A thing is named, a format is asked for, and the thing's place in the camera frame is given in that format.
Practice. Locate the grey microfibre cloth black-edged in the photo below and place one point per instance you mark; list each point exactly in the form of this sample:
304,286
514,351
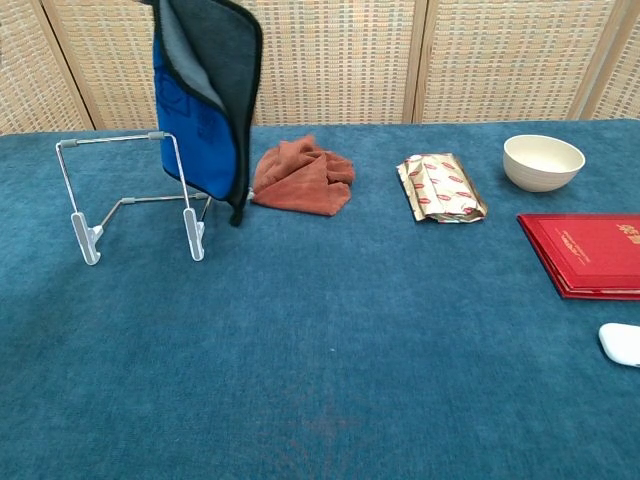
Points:
200,125

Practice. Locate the crumpled orange-brown cloth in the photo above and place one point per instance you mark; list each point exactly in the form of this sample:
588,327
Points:
300,185

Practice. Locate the blue carpet table mat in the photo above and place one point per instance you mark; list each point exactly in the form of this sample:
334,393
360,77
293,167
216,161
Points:
300,350

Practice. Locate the gold foil packet red print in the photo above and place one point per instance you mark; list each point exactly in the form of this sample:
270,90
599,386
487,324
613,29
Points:
440,190

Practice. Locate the woven bamboo folding screen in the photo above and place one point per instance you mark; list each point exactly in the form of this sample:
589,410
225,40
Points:
375,60

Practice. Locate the cream ribbed bowl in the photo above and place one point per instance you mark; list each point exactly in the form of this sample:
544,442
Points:
542,175

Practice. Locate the red certificate booklet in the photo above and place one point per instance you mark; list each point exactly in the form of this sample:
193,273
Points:
590,255

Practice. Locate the white earbuds case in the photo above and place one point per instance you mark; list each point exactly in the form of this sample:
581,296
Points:
622,345

